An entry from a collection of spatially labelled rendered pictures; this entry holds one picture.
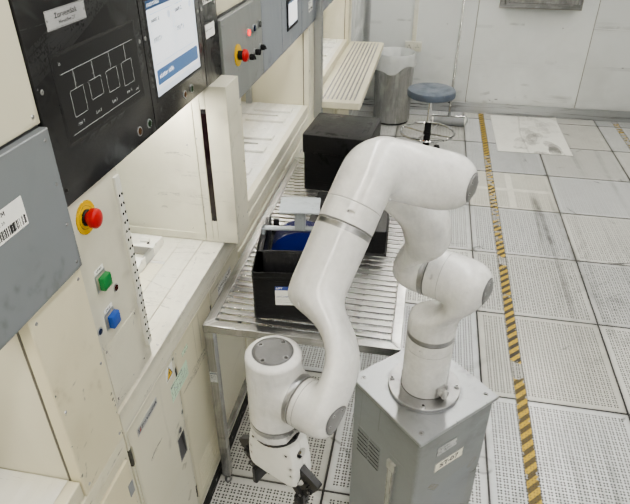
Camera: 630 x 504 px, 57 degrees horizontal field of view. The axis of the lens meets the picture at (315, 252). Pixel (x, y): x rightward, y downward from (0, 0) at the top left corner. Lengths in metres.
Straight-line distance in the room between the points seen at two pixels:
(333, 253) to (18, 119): 0.53
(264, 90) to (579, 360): 2.10
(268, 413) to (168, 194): 1.21
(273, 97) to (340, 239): 2.48
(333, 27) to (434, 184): 3.77
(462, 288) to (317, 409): 0.59
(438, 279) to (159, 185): 1.02
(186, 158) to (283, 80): 1.46
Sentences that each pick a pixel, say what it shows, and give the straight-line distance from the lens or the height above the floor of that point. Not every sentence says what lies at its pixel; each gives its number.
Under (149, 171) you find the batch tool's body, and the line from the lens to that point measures 1.97.
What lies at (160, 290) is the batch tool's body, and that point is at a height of 0.87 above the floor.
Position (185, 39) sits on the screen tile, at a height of 1.56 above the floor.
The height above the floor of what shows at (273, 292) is 0.86.
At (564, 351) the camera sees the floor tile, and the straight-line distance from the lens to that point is 3.07.
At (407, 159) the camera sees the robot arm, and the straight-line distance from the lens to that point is 0.94.
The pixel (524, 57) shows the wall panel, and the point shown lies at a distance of 5.91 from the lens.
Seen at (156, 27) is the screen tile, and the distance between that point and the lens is 1.46.
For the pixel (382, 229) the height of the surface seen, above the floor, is 0.86.
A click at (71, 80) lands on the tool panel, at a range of 1.15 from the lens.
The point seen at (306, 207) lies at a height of 1.08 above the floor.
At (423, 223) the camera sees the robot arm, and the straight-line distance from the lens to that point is 1.14.
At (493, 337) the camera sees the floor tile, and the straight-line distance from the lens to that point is 3.03.
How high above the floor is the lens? 1.90
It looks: 33 degrees down
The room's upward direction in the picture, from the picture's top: straight up
